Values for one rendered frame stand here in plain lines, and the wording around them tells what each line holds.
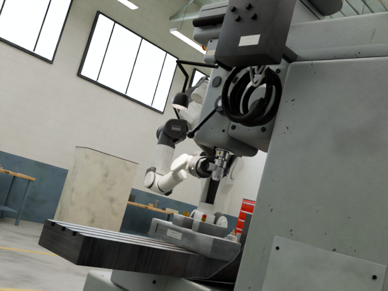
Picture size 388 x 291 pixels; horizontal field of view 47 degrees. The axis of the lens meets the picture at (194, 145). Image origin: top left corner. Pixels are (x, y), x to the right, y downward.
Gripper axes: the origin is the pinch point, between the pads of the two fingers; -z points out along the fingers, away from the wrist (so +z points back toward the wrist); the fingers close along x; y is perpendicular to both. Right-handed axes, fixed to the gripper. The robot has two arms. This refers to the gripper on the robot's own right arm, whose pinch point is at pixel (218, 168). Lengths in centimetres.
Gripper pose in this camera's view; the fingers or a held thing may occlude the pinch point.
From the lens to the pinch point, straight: 172.7
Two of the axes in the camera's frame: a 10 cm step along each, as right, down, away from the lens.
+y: -2.6, 9.6, -1.3
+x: 8.5, 2.9, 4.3
